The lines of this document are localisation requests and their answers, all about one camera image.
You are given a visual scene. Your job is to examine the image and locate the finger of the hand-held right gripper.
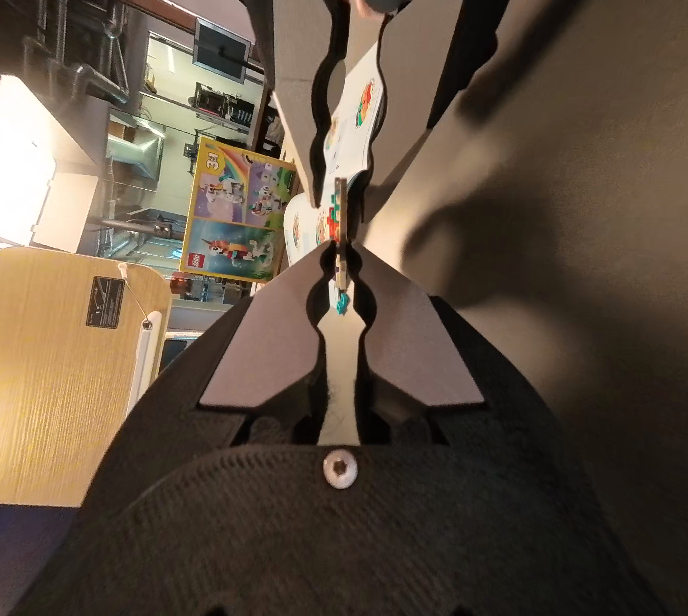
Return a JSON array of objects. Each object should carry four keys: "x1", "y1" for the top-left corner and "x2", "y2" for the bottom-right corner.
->
[
  {"x1": 352, "y1": 0, "x2": 467, "y2": 236},
  {"x1": 271, "y1": 0, "x2": 351, "y2": 208}
]

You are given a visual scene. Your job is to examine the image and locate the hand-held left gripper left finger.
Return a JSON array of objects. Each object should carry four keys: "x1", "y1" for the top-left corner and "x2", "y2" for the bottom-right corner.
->
[{"x1": 198, "y1": 242, "x2": 342, "y2": 426}]

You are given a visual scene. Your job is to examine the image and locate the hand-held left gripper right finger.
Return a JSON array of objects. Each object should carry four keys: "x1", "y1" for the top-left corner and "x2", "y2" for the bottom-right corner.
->
[{"x1": 348, "y1": 242, "x2": 486, "y2": 426}]

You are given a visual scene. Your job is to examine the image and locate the yellow lego box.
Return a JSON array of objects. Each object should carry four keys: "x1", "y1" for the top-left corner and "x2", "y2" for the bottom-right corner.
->
[{"x1": 179, "y1": 137, "x2": 300, "y2": 284}]

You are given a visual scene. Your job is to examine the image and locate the white instruction booklet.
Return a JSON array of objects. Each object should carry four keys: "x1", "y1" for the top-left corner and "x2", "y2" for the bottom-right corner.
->
[{"x1": 282, "y1": 43, "x2": 386, "y2": 268}]

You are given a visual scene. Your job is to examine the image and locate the background equipment shelf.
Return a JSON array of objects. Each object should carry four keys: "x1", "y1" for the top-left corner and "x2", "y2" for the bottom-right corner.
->
[{"x1": 188, "y1": 82, "x2": 254, "y2": 130}]

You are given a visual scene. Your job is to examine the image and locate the brown wooden beam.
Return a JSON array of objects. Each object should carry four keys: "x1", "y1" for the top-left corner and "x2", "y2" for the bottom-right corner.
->
[{"x1": 96, "y1": 0, "x2": 269, "y2": 76}]

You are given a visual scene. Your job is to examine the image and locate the metal extractor hood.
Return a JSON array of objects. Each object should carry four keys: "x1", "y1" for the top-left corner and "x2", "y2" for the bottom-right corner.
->
[{"x1": 106, "y1": 134, "x2": 164, "y2": 181}]

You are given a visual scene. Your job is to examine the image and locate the light wood board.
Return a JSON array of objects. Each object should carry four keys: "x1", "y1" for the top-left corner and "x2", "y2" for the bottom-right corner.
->
[{"x1": 0, "y1": 246, "x2": 174, "y2": 509}]

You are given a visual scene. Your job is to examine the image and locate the metal ventilation ducts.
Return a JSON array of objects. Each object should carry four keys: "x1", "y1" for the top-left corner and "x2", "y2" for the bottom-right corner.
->
[{"x1": 21, "y1": 0, "x2": 143, "y2": 106}]

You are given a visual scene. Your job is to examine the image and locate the white softbox light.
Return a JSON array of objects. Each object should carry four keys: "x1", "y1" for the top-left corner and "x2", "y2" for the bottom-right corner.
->
[{"x1": 0, "y1": 74, "x2": 102, "y2": 252}]

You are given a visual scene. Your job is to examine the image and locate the wall monitor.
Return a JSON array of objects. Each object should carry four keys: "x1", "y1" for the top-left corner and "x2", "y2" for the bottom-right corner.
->
[{"x1": 192, "y1": 18, "x2": 253, "y2": 85}]

